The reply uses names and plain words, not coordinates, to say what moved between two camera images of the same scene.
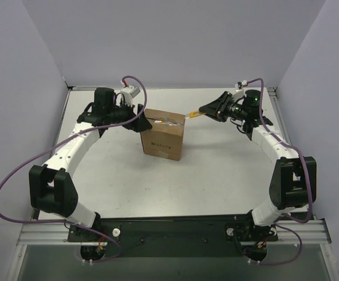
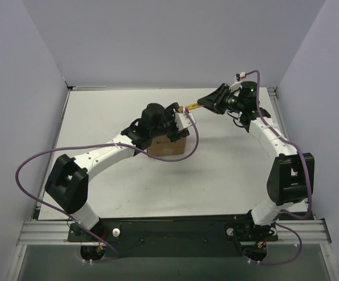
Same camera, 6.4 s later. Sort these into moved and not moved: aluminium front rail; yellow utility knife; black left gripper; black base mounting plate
Moved: yellow utility knife; black left gripper
Not moved: aluminium front rail; black base mounting plate
